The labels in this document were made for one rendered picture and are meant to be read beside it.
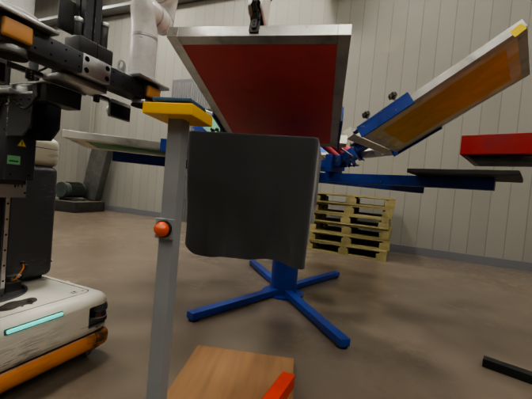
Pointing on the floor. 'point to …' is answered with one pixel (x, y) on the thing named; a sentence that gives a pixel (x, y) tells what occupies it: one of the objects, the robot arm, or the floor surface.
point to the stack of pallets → (320, 232)
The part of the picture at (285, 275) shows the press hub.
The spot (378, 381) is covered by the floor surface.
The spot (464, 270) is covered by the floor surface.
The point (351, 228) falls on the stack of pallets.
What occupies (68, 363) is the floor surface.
